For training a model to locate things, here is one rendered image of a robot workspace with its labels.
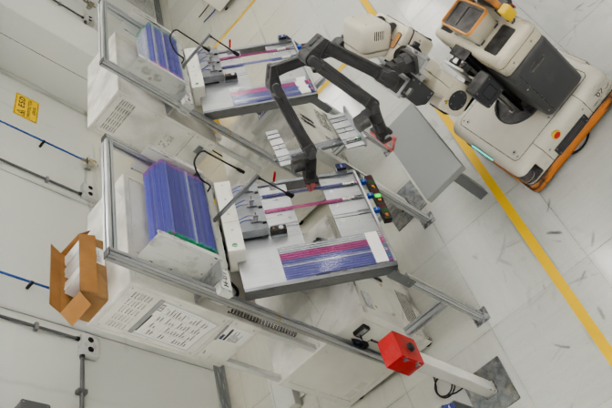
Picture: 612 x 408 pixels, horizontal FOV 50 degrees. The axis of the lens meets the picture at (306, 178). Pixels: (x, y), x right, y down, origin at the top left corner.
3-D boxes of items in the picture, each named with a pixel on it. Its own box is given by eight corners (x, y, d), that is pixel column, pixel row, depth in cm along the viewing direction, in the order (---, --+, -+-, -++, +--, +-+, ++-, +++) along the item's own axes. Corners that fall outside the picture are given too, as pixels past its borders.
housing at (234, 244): (230, 200, 346) (229, 179, 337) (247, 270, 310) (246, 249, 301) (215, 202, 344) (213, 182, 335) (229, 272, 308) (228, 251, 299)
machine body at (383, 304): (395, 251, 408) (326, 213, 372) (440, 344, 357) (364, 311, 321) (324, 313, 431) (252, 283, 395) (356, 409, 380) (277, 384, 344)
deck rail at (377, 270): (395, 270, 309) (396, 260, 305) (397, 273, 308) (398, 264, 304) (245, 298, 296) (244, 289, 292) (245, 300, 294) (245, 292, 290)
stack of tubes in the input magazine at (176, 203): (202, 178, 330) (158, 156, 314) (217, 251, 292) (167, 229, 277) (187, 195, 334) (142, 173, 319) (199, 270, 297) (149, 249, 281)
